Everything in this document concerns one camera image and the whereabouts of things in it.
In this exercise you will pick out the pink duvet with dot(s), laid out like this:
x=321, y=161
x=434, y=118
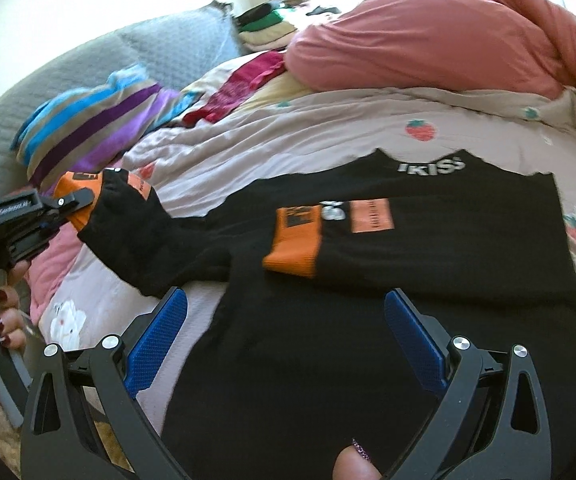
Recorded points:
x=443, y=35

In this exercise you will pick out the pale yellow sheet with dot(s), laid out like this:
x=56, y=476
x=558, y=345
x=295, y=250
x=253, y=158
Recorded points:
x=278, y=92

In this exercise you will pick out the grey quilted pillow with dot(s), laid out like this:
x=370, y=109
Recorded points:
x=167, y=45

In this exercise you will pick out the person's right hand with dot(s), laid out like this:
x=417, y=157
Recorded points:
x=355, y=460

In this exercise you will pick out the person's left hand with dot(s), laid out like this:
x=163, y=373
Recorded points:
x=2, y=320

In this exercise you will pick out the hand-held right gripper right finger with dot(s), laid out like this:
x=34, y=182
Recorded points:
x=413, y=340

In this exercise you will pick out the stack of folded clothes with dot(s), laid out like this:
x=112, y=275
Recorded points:
x=268, y=35

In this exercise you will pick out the red cloth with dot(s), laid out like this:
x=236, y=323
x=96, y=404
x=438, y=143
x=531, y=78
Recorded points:
x=238, y=85

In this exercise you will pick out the strawberry printed blanket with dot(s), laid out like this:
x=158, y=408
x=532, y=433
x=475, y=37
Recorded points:
x=318, y=125

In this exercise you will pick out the pink quilted blanket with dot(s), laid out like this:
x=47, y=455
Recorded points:
x=52, y=270

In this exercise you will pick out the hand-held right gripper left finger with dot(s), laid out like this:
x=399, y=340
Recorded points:
x=155, y=340

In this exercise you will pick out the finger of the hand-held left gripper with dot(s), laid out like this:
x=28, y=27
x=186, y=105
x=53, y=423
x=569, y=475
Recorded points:
x=70, y=199
x=37, y=242

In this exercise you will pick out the black sweater with orange cuffs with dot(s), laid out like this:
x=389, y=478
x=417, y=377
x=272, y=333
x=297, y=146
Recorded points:
x=468, y=285

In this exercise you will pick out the striped pillow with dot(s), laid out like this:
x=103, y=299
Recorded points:
x=92, y=120

